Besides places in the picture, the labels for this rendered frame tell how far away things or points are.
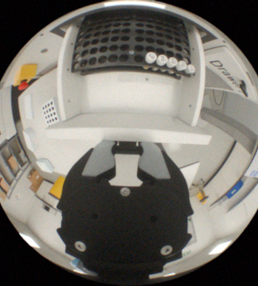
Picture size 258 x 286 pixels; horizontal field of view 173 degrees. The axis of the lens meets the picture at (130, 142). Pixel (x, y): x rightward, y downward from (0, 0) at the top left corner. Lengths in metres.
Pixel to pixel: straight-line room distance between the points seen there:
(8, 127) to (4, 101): 0.19
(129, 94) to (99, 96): 0.06
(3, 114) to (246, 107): 2.50
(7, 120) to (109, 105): 0.76
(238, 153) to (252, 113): 1.62
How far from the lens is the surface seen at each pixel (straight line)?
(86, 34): 0.18
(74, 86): 0.20
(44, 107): 0.38
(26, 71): 0.35
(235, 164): 3.13
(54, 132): 0.15
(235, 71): 0.31
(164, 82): 0.18
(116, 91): 0.18
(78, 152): 0.41
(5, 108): 0.83
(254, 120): 1.69
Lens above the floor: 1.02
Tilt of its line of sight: 59 degrees down
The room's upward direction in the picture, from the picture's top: 179 degrees counter-clockwise
